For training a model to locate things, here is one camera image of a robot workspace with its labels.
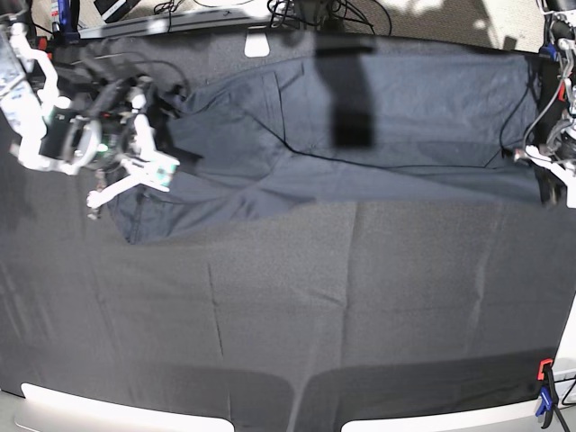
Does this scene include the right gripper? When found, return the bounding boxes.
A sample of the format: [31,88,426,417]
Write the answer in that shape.
[38,76,180,221]

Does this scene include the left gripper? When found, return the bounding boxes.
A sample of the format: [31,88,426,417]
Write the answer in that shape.
[514,125,576,208]

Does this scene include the dark navy t-shirt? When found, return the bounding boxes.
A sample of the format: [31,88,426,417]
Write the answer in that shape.
[109,50,543,245]

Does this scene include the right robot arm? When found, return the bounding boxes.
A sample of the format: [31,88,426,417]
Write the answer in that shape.
[1,10,180,219]

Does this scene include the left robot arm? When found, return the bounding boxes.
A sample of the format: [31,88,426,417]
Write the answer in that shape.
[514,1,575,209]

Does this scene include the blue clamp top left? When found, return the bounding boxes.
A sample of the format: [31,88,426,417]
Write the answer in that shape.
[50,0,80,43]

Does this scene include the red black clamp left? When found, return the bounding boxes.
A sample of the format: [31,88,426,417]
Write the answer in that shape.
[36,36,52,59]

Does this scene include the black box on floor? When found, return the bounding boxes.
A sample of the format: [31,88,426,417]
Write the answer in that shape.
[94,0,140,23]

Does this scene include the blue orange clamp bottom right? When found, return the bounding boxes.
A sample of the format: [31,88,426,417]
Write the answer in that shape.
[535,358,571,432]

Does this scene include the black table cover cloth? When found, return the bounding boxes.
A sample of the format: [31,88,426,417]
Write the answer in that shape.
[1,32,575,431]

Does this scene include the white mount plate top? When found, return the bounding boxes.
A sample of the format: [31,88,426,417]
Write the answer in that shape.
[244,29,271,59]

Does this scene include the tangled black cables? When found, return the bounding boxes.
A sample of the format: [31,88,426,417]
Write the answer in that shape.
[152,0,397,35]

